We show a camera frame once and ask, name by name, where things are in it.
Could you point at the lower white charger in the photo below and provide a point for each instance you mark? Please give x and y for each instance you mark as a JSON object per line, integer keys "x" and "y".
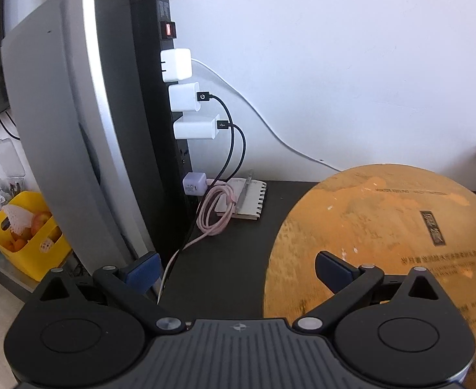
{"x": 196, "y": 127}

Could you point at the small spiral notebook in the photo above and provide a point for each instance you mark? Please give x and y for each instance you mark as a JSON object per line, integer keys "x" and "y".
{"x": 249, "y": 195}

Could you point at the top white charger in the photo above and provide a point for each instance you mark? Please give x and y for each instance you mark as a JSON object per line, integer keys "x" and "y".
{"x": 176, "y": 64}

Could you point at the middle white charger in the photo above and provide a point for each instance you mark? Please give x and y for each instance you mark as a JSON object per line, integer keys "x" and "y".
{"x": 183, "y": 97}

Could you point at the gold round box lid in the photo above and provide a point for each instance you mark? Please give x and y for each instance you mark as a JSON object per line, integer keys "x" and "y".
{"x": 393, "y": 216}

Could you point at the clear plastic container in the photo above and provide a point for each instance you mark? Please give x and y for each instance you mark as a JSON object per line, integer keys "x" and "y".
{"x": 12, "y": 166}

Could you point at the purple small charger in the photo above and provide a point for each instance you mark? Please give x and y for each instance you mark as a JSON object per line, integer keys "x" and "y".
{"x": 196, "y": 184}

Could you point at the black power strip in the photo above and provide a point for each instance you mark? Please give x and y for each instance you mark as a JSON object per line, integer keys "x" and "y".
{"x": 174, "y": 211}

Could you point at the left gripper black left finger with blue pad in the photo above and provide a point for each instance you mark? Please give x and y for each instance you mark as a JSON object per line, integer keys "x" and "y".
{"x": 84, "y": 332}

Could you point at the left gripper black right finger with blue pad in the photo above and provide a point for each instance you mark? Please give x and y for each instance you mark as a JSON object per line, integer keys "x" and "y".
{"x": 391, "y": 330}

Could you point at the white charger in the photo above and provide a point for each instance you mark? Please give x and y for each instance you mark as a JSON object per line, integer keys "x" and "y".
{"x": 176, "y": 64}
{"x": 196, "y": 127}
{"x": 183, "y": 97}

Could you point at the silver curved monitor back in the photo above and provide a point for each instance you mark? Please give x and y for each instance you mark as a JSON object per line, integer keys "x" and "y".
{"x": 73, "y": 82}

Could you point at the yellow plastic basket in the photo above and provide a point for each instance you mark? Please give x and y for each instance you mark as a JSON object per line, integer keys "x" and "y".
{"x": 45, "y": 250}

